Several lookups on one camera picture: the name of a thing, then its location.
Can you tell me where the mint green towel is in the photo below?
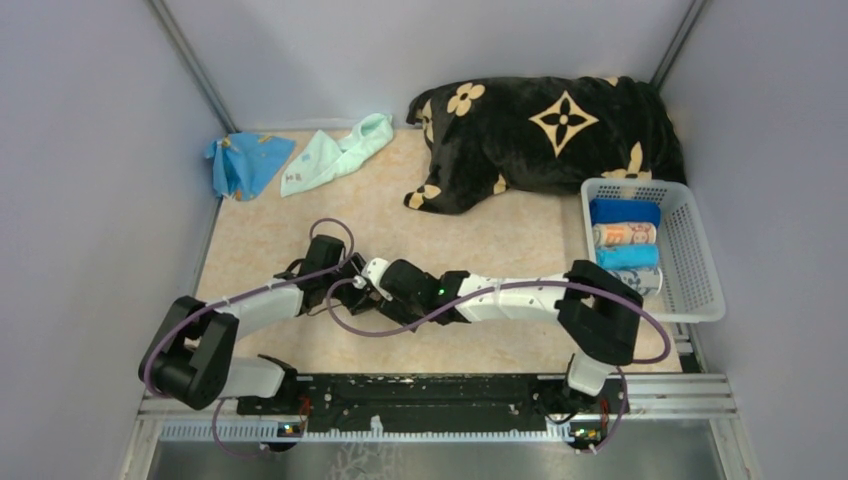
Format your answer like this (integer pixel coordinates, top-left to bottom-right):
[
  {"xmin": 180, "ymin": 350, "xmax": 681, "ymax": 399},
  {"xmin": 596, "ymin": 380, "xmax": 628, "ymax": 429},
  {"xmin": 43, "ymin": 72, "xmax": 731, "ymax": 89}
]
[{"xmin": 279, "ymin": 113, "xmax": 394, "ymax": 198}]

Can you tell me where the blue white patterned towel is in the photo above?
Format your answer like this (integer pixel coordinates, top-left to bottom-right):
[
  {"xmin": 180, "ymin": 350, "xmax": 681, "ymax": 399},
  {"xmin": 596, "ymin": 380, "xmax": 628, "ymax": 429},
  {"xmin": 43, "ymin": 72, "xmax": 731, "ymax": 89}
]
[{"xmin": 621, "ymin": 267, "xmax": 663, "ymax": 297}]

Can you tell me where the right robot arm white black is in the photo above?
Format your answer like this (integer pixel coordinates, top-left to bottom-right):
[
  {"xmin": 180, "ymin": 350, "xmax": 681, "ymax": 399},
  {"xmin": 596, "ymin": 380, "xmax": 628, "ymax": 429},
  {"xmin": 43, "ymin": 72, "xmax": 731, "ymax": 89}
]
[{"xmin": 362, "ymin": 258, "xmax": 643, "ymax": 412}]

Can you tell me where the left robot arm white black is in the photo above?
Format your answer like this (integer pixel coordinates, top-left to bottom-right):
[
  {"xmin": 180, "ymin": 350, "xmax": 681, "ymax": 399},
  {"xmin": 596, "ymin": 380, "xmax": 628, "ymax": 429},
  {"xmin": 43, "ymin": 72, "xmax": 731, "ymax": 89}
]
[{"xmin": 138, "ymin": 235, "xmax": 366, "ymax": 414}]

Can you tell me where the light blue crumpled cloth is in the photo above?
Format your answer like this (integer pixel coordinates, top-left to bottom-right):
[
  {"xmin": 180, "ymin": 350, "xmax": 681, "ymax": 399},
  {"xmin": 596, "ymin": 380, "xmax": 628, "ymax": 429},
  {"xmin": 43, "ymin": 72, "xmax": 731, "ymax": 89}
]
[{"xmin": 203, "ymin": 132, "xmax": 296, "ymax": 202}]

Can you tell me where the black beige flower blanket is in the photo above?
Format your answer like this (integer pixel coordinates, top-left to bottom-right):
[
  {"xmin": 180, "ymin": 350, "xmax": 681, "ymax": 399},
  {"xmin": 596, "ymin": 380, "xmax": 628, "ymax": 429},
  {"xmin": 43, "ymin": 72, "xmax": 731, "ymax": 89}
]
[{"xmin": 403, "ymin": 76, "xmax": 686, "ymax": 215}]

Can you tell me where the cyan rolled towel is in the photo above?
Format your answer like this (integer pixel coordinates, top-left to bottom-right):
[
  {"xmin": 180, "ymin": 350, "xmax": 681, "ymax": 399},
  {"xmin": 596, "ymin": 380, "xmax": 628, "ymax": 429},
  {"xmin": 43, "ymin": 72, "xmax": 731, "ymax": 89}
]
[{"xmin": 595, "ymin": 244, "xmax": 660, "ymax": 270}]

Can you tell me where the dark blue rolled towel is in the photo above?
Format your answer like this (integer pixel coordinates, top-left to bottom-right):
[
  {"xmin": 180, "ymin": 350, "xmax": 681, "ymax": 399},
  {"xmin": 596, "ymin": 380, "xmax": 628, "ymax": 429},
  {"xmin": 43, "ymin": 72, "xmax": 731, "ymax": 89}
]
[{"xmin": 589, "ymin": 198, "xmax": 662, "ymax": 227}]

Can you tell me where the beige orange rolled towel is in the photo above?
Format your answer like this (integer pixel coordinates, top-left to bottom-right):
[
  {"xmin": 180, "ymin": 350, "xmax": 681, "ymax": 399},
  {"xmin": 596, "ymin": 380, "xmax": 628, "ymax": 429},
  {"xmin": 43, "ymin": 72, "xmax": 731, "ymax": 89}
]
[{"xmin": 591, "ymin": 222, "xmax": 658, "ymax": 247}]

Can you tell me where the white plastic basket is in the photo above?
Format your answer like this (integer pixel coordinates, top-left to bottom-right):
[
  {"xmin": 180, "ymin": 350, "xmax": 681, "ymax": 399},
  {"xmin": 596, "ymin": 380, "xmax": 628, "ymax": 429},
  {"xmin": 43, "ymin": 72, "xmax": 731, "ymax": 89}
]
[{"xmin": 580, "ymin": 178, "xmax": 726, "ymax": 323}]

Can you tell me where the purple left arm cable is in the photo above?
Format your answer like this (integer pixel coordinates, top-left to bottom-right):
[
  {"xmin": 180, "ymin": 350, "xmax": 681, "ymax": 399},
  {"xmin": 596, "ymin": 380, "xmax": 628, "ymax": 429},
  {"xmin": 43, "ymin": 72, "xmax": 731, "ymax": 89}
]
[{"xmin": 142, "ymin": 217, "xmax": 356, "ymax": 460}]

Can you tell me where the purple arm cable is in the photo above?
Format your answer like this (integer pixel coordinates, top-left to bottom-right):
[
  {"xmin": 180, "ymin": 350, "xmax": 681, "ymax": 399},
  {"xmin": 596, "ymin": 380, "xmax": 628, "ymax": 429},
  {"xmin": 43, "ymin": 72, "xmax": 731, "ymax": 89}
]
[
  {"xmin": 142, "ymin": 217, "xmax": 356, "ymax": 460},
  {"xmin": 325, "ymin": 276, "xmax": 672, "ymax": 454}
]

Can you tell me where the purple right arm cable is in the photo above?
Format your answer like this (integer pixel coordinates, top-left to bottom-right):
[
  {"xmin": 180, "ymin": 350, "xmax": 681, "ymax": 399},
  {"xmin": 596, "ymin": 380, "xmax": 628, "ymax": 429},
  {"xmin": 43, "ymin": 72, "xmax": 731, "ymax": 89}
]
[{"xmin": 325, "ymin": 276, "xmax": 672, "ymax": 454}]

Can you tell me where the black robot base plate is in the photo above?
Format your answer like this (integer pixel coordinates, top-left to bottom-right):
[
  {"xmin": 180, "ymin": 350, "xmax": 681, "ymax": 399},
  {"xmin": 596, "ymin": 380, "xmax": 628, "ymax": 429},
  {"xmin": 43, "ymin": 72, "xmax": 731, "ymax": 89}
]
[{"xmin": 236, "ymin": 374, "xmax": 625, "ymax": 438}]

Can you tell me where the aluminium rail frame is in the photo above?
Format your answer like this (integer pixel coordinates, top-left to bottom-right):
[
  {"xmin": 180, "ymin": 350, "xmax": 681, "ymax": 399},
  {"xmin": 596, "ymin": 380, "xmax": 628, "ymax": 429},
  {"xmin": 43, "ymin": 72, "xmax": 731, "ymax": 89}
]
[{"xmin": 139, "ymin": 373, "xmax": 737, "ymax": 443}]

